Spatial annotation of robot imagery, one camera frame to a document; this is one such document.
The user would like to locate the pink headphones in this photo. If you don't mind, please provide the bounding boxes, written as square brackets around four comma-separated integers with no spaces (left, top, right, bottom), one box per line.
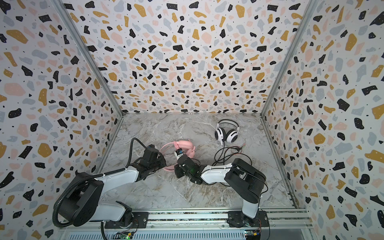
[160,140,196,160]

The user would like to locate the white black headphones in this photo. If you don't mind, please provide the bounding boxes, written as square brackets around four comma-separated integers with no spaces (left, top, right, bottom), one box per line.
[215,119,240,146]

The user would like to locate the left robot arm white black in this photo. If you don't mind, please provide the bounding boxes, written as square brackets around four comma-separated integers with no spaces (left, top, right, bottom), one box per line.
[52,145,166,228]

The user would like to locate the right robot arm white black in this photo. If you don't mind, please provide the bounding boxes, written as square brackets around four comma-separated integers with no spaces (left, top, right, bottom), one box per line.
[174,155,267,219]

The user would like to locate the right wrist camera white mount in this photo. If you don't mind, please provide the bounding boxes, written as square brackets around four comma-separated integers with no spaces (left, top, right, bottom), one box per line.
[175,148,185,160]

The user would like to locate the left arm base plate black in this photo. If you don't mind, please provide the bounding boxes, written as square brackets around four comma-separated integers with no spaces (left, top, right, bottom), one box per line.
[105,212,149,230]

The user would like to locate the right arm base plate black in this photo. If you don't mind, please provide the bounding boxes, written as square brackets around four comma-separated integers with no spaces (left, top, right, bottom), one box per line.
[227,210,270,228]

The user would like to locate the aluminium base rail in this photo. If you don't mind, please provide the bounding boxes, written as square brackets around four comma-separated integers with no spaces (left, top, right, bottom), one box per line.
[59,208,316,240]

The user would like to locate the black corrugated cable conduit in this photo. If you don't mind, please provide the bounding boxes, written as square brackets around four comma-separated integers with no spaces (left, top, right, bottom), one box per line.
[51,137,148,229]

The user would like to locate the aluminium corner post left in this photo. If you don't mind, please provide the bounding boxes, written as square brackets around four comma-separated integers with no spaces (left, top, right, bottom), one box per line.
[52,0,123,118]

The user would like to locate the aluminium corner post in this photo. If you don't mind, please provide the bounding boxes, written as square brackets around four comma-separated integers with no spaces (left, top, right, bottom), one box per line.
[52,0,123,118]
[260,0,319,119]

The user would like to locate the aluminium corner post right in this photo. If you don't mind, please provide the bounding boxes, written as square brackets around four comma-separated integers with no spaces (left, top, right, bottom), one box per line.
[260,0,319,119]

